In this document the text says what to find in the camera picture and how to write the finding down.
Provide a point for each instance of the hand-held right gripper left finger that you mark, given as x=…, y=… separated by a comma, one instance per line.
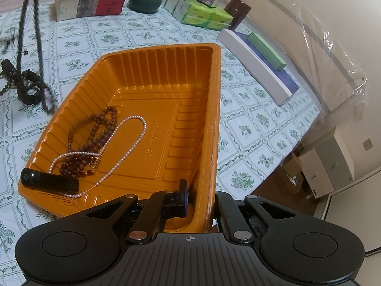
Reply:
x=184, y=198

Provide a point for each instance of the wall socket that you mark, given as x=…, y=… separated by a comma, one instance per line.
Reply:
x=368, y=144

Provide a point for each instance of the long green box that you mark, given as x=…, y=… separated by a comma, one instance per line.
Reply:
x=266, y=50

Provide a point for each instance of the clear plastic sheet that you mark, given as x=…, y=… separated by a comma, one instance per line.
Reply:
x=327, y=50

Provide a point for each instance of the black bar hair clip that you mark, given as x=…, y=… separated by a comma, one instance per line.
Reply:
x=47, y=181

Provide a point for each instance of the white door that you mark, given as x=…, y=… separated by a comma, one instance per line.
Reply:
x=357, y=202

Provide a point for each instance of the green tissue pack bundle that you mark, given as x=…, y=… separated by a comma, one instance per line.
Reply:
x=202, y=15

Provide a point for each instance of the orange plastic tray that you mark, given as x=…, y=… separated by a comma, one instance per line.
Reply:
x=166, y=110

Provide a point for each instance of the long white box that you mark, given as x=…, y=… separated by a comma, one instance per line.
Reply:
x=256, y=62

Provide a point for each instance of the glossy black claw clip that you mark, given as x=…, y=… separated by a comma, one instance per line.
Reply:
x=6, y=65

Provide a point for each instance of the white bedside cabinet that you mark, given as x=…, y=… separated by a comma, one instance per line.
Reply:
x=327, y=161

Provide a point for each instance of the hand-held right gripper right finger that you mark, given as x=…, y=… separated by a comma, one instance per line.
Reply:
x=226, y=211

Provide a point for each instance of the thick white book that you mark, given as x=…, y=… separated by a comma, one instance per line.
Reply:
x=89, y=7

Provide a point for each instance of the black wristwatch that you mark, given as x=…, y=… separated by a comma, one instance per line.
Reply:
x=28, y=95

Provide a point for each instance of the blue notebook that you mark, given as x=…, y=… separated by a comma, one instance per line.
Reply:
x=285, y=80

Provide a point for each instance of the cardboard box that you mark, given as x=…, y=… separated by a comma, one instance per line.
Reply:
x=293, y=166

